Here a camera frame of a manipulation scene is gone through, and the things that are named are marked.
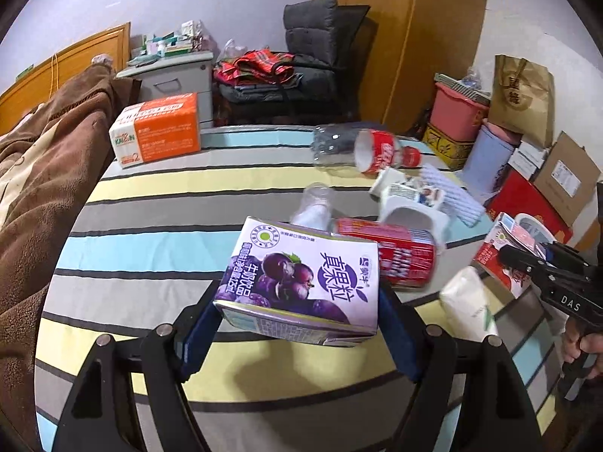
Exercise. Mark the white plastic bag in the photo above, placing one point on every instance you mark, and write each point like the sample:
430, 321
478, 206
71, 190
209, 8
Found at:
233, 49

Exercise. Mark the red milk can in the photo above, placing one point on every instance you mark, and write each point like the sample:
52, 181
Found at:
405, 254

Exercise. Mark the stack of books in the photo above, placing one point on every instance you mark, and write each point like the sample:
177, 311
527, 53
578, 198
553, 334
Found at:
459, 85

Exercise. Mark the red gift box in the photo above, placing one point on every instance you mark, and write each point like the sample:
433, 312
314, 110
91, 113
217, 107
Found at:
523, 197

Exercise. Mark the white tissue packet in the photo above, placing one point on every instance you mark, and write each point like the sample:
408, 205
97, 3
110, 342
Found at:
466, 301

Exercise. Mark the pink plastic bin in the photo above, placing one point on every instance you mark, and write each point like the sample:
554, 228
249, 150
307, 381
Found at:
454, 113

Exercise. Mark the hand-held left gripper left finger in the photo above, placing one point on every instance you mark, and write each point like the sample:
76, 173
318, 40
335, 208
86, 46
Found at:
198, 339

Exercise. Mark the yellow patterned tin box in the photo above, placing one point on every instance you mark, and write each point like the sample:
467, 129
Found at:
447, 148

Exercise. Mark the light blue cylinder container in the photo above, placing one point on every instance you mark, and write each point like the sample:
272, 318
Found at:
485, 165

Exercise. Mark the red patterned bag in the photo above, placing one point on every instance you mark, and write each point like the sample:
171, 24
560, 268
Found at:
254, 68

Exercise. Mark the crumpled clear bottle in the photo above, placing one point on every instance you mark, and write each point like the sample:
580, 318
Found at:
472, 77

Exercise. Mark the wooden wardrobe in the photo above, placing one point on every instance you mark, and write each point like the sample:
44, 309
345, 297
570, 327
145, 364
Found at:
400, 33

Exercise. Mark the person's right hand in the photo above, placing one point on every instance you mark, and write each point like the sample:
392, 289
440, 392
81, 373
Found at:
572, 346

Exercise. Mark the brown paper bag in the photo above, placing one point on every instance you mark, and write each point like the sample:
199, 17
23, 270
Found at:
518, 99

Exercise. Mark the white yogurt cup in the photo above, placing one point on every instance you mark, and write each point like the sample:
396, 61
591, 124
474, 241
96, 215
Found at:
410, 219

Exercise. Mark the white flat box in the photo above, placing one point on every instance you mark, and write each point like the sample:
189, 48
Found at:
523, 169
532, 150

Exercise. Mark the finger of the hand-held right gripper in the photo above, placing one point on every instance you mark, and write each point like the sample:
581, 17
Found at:
567, 253
520, 259

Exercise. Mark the orange and white cardboard box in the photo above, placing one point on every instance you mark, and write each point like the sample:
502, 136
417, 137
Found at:
165, 132

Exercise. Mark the brown blanket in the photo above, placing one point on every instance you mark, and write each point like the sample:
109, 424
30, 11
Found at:
47, 174

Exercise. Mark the dark grey folding chair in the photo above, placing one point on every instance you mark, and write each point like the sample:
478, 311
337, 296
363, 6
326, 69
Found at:
311, 28

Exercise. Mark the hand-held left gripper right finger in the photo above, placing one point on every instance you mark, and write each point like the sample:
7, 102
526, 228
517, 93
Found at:
395, 334

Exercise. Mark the purple milk drink carton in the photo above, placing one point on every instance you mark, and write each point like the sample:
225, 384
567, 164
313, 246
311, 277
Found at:
301, 282

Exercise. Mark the white foam fruit net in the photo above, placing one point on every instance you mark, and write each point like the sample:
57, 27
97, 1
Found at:
452, 193

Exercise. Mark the pink round lid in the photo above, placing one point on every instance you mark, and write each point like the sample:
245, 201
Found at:
504, 133

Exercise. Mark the pile of medicine boxes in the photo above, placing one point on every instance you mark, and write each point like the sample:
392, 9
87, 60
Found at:
174, 40

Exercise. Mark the grey drawer cabinet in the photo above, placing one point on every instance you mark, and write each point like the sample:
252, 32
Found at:
179, 80

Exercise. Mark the striped bed sheet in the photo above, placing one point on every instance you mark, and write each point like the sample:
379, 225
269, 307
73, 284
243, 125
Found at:
165, 216

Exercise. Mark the clear plastic cup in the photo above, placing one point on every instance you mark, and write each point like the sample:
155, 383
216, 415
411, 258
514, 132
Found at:
313, 207

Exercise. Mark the red and white carton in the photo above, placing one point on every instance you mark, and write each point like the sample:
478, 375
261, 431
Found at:
492, 256

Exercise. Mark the wooden headboard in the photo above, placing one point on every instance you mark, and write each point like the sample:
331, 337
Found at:
70, 66

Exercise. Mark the brown cardboard box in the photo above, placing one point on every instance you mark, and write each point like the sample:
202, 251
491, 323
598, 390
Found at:
565, 169

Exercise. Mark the clear plastic bottle red label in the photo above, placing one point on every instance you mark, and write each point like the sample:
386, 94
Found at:
381, 150

